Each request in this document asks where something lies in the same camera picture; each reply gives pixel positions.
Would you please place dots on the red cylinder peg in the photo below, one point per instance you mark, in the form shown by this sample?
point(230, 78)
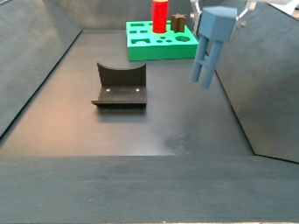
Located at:
point(159, 15)

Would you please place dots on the blue three prong block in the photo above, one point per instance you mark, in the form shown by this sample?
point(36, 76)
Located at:
point(216, 25)

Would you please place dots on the brown star peg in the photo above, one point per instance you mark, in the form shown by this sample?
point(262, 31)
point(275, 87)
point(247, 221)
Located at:
point(177, 22)

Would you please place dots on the green shape sorting board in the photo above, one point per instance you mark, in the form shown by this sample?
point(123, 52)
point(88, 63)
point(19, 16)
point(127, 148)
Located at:
point(147, 45)

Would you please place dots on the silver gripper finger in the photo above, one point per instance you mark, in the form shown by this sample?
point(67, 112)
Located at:
point(248, 9)
point(195, 12)

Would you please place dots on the black curved bracket stand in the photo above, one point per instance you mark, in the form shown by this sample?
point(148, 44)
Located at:
point(121, 86)

